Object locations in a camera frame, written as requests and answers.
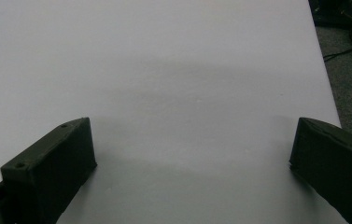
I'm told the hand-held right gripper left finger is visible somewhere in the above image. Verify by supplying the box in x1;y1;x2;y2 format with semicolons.
0;117;98;224

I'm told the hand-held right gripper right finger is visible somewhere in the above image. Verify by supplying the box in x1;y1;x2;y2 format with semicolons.
289;117;352;224

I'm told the dark equipment base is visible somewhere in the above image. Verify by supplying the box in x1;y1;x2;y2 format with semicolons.
307;0;352;28

